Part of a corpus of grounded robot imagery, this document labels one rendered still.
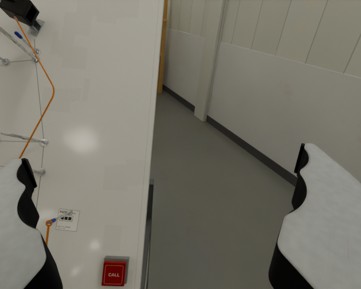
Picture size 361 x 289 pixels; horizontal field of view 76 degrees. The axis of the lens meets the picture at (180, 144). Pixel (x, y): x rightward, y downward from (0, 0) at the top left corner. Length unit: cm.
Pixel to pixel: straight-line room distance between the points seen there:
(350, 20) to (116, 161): 242
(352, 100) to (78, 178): 237
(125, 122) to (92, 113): 8
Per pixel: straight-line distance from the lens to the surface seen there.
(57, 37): 73
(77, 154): 63
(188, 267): 195
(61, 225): 65
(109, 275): 62
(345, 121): 263
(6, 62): 75
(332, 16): 277
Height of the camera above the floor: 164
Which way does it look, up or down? 30 degrees down
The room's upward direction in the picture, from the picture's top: 7 degrees clockwise
